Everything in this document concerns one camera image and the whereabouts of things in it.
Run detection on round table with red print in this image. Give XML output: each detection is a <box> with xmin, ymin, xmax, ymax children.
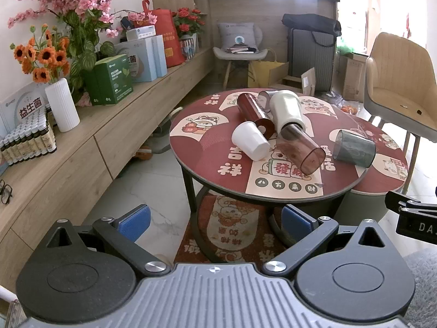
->
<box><xmin>170</xmin><ymin>89</ymin><xmax>354</xmax><ymax>263</ymax></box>

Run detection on white ribbed vase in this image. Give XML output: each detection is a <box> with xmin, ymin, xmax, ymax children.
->
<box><xmin>45</xmin><ymin>78</ymin><xmax>81</xmax><ymax>133</ymax></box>

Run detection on white display sign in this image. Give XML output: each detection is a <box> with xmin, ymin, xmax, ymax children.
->
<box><xmin>0</xmin><ymin>83</ymin><xmax>50</xmax><ymax>138</ymax></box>

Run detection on grey translucent cup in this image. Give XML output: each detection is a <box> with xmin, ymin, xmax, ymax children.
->
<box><xmin>333</xmin><ymin>129</ymin><xmax>376</xmax><ymax>168</ymax></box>

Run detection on dark red cup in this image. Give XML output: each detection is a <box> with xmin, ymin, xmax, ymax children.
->
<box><xmin>237</xmin><ymin>92</ymin><xmax>274</xmax><ymax>136</ymax></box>

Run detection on red artificial roses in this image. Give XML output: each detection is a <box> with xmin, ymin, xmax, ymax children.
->
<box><xmin>171</xmin><ymin>7</ymin><xmax>207</xmax><ymax>37</ymax></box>

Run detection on white plastic cup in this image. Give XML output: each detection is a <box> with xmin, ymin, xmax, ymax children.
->
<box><xmin>231</xmin><ymin>121</ymin><xmax>271</xmax><ymax>162</ymax></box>

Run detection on black bag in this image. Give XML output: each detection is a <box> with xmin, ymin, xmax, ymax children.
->
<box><xmin>282</xmin><ymin>13</ymin><xmax>342</xmax><ymax>47</ymax></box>

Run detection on rows of small brown bottles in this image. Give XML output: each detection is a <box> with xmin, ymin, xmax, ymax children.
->
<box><xmin>0</xmin><ymin>104</ymin><xmax>58</xmax><ymax>167</ymax></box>

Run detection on light blue product box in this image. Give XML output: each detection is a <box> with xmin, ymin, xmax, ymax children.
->
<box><xmin>114</xmin><ymin>36</ymin><xmax>168</xmax><ymax>83</ymax></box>

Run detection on yellow paper bag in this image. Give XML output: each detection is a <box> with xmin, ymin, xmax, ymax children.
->
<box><xmin>247</xmin><ymin>49</ymin><xmax>289</xmax><ymax>88</ymax></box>

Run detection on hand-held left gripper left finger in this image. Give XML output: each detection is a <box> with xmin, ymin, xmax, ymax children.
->
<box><xmin>46</xmin><ymin>204</ymin><xmax>171</xmax><ymax>278</ymax></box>

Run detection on clear brown cup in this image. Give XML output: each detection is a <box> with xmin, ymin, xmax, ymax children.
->
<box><xmin>275</xmin><ymin>124</ymin><xmax>326</xmax><ymax>176</ymax></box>

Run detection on flat cardboard piece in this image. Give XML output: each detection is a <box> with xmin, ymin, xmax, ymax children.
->
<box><xmin>300</xmin><ymin>67</ymin><xmax>319</xmax><ymax>97</ymax></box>

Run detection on small clear grey cup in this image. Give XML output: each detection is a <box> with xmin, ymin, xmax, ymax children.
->
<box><xmin>257</xmin><ymin>90</ymin><xmax>280</xmax><ymax>113</ymax></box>

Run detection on small white box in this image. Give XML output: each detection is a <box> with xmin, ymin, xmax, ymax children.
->
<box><xmin>126</xmin><ymin>25</ymin><xmax>157</xmax><ymax>41</ymax></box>

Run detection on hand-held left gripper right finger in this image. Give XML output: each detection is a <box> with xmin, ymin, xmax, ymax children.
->
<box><xmin>262</xmin><ymin>204</ymin><xmax>390</xmax><ymax>279</ymax></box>

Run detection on grey shell chair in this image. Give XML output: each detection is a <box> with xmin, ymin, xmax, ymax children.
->
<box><xmin>212</xmin><ymin>27</ymin><xmax>269</xmax><ymax>90</ymax></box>

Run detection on cream white cup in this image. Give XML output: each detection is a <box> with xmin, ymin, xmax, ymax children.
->
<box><xmin>270</xmin><ymin>90</ymin><xmax>306</xmax><ymax>134</ymax></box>

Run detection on green product box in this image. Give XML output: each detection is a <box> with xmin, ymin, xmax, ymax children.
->
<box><xmin>82</xmin><ymin>54</ymin><xmax>134</xmax><ymax>106</ymax></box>

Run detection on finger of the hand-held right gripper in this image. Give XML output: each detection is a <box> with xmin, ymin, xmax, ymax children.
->
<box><xmin>385</xmin><ymin>186</ymin><xmax>437</xmax><ymax>215</ymax></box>

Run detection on beige upholstered chair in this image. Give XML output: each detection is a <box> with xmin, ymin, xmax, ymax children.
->
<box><xmin>364</xmin><ymin>32</ymin><xmax>437</xmax><ymax>194</ymax></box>

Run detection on grey suitcase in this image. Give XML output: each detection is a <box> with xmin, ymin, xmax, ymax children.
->
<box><xmin>287</xmin><ymin>27</ymin><xmax>337</xmax><ymax>91</ymax></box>

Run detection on orange artificial sunflowers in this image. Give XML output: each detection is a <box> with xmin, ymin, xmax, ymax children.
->
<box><xmin>10</xmin><ymin>24</ymin><xmax>71</xmax><ymax>84</ymax></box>

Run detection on cardboard box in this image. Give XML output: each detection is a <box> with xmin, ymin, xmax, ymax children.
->
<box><xmin>336</xmin><ymin>53</ymin><xmax>368</xmax><ymax>102</ymax></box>

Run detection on black eyeglasses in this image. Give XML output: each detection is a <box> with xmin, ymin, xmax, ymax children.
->
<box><xmin>0</xmin><ymin>179</ymin><xmax>14</xmax><ymax>206</ymax></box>

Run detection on low round red printed stool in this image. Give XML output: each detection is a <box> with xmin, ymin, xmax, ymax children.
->
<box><xmin>300</xmin><ymin>114</ymin><xmax>409</xmax><ymax>222</ymax></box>

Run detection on long wooden cabinet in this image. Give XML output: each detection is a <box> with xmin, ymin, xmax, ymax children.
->
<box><xmin>0</xmin><ymin>46</ymin><xmax>216</xmax><ymax>294</ymax></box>

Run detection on red tote bag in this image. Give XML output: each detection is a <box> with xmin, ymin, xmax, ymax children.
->
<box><xmin>141</xmin><ymin>0</ymin><xmax>186</xmax><ymax>68</ymax></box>

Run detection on grey printed cushion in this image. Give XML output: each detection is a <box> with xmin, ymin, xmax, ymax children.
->
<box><xmin>218</xmin><ymin>22</ymin><xmax>257</xmax><ymax>50</ymax></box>

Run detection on grey shaggy rug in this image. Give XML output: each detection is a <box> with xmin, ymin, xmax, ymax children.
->
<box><xmin>403</xmin><ymin>246</ymin><xmax>437</xmax><ymax>328</ymax></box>

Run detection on green artificial leaves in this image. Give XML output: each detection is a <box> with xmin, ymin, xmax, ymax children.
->
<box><xmin>65</xmin><ymin>10</ymin><xmax>116</xmax><ymax>93</ymax></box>

